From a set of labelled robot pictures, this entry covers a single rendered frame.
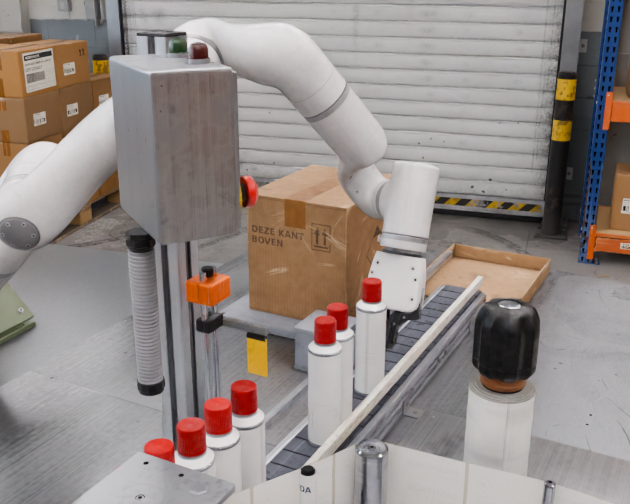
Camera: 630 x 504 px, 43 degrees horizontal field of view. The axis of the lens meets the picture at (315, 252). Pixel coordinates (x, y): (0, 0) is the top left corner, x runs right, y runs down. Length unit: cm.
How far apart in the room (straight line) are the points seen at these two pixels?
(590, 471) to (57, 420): 88
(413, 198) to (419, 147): 403
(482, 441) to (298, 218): 75
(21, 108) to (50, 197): 333
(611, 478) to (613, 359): 51
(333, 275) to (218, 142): 83
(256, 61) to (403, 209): 37
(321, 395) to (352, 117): 44
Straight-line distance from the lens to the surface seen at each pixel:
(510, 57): 529
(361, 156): 134
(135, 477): 77
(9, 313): 185
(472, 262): 219
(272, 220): 171
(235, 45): 128
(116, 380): 160
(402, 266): 143
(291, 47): 125
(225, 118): 89
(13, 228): 145
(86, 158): 140
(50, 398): 157
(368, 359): 137
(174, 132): 88
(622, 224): 483
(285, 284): 175
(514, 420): 107
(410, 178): 142
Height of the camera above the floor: 158
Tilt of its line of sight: 20 degrees down
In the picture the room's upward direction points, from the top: straight up
